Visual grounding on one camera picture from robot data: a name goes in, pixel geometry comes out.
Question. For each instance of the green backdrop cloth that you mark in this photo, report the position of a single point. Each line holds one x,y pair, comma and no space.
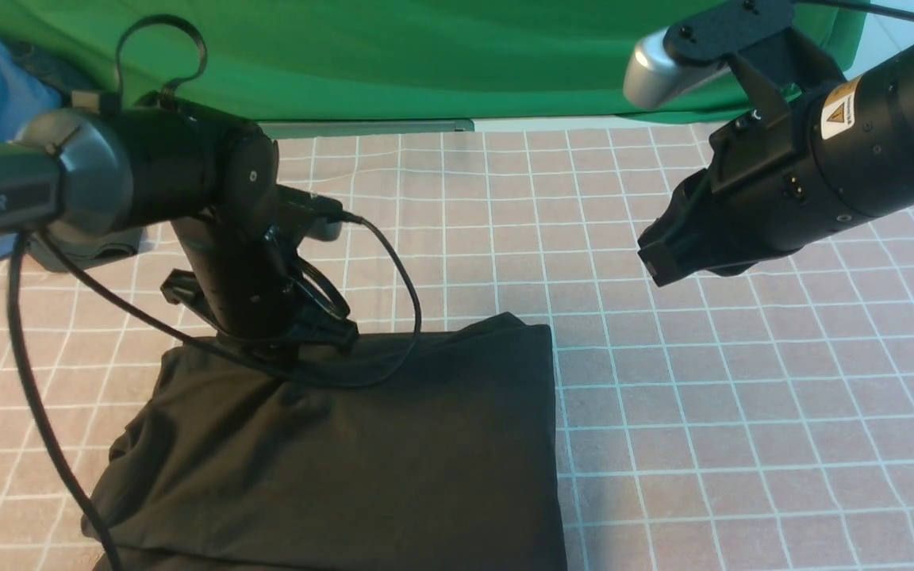
376,60

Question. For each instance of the dark gray long-sleeve top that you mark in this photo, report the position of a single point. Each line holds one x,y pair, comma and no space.
449,465

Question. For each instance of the gray backdrop base bar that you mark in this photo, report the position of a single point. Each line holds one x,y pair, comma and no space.
303,130

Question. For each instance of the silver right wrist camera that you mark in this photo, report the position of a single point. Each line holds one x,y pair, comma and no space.
754,40

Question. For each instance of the pink grid-pattern tablecloth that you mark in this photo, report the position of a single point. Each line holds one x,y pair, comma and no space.
753,423

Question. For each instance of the dark gray crumpled garment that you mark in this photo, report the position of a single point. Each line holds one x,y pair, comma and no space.
64,78

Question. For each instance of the gray right robot arm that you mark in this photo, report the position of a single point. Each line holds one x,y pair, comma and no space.
818,154

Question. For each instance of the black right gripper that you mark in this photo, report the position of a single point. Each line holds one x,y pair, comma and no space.
768,193

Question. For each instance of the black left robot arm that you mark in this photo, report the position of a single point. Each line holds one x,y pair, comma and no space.
83,176

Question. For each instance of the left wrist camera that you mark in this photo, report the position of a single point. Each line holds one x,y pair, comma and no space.
301,214

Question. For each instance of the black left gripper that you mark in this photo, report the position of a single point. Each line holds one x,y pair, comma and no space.
235,288

